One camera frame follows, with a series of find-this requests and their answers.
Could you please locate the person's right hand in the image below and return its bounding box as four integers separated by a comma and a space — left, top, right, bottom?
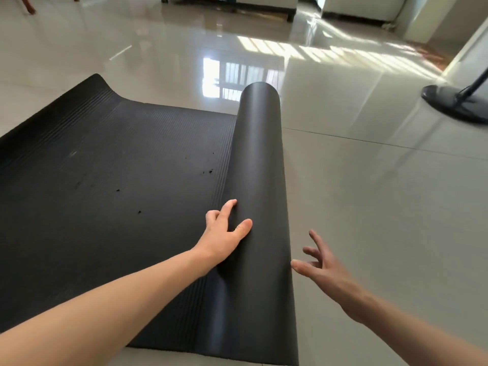
291, 229, 367, 324

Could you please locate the person's left hand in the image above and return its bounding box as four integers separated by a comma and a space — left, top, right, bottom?
192, 199, 254, 269

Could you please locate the black yoga mat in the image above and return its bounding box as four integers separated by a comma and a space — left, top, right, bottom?
0, 73, 300, 366

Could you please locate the person's right forearm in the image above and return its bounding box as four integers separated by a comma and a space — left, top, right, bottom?
350, 293, 488, 366

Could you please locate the person's left forearm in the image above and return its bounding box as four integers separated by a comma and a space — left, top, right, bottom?
0, 249, 214, 366

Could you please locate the black standing fan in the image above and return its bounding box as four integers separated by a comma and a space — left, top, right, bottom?
421, 66, 488, 125

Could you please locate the white door frame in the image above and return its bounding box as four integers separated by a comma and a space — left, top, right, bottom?
442, 15, 488, 92

